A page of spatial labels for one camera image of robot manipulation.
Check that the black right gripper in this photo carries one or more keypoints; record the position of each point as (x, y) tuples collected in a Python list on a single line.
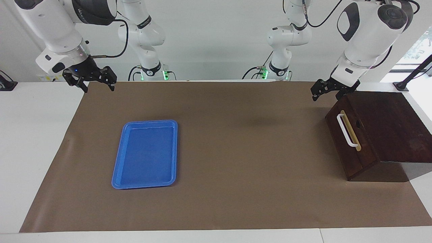
[(87, 71)]

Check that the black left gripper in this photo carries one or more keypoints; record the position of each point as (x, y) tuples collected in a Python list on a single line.
[(334, 84)]

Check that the wooden drawer with dark front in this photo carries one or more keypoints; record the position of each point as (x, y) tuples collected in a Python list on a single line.
[(344, 152)]

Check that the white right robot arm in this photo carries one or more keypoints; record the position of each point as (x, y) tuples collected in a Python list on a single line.
[(57, 27)]

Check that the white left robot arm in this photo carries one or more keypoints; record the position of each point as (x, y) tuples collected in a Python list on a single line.
[(368, 33)]

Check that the dark wooden drawer cabinet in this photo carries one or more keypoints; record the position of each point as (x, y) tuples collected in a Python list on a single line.
[(395, 128)]

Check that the blue plastic tray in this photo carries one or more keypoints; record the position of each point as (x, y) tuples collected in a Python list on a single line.
[(145, 155)]

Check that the bright window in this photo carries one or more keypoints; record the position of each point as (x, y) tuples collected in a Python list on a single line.
[(416, 50)]

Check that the brown paper table mat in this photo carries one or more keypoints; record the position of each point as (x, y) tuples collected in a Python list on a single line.
[(236, 175)]

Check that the white wall socket box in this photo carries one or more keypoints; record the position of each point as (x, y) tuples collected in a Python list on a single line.
[(44, 78)]

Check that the black camera stand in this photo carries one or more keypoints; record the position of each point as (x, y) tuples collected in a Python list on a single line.
[(413, 73)]

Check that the black clamp mount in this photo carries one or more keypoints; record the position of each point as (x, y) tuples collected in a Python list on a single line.
[(7, 85)]

